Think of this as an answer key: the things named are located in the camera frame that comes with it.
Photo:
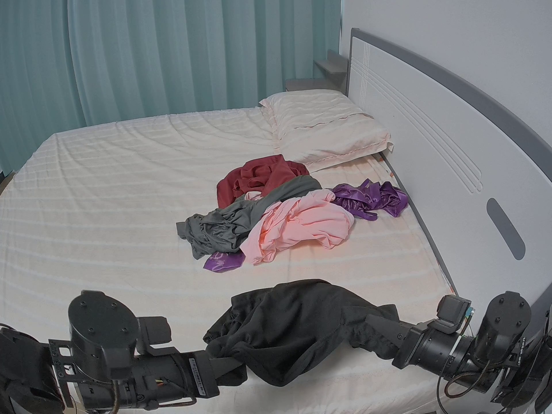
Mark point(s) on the purple satin garment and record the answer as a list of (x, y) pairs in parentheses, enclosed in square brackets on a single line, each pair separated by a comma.
[(222, 262), (371, 199)]

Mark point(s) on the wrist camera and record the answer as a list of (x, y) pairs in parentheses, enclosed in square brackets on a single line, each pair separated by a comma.
[(453, 315), (153, 332)]

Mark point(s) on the grey garment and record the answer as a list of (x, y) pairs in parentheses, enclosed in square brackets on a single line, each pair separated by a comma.
[(220, 227)]

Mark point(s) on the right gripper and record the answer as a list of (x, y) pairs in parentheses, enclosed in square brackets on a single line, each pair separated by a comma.
[(431, 349)]

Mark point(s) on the pink garment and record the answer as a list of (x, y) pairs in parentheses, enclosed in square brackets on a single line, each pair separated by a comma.
[(302, 222)]

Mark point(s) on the bed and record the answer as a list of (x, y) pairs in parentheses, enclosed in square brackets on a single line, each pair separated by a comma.
[(120, 196)]

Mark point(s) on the dark red garment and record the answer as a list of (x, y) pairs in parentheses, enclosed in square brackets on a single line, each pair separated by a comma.
[(254, 175)]

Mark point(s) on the grey bedside table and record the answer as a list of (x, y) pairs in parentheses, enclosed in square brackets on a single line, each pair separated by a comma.
[(327, 69)]

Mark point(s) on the black garment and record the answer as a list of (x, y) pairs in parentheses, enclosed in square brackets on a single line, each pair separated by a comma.
[(297, 326)]

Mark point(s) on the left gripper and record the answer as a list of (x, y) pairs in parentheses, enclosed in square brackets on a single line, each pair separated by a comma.
[(168, 377)]

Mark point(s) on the blue-green curtain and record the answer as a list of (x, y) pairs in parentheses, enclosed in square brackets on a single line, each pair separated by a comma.
[(151, 45)]

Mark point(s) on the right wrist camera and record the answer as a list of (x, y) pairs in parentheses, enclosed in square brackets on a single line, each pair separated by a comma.
[(453, 315)]

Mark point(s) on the cream pillow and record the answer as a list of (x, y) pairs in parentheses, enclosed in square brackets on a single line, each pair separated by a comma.
[(323, 123)]

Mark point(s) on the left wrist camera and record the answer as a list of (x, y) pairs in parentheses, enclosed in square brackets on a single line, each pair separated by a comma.
[(153, 332)]

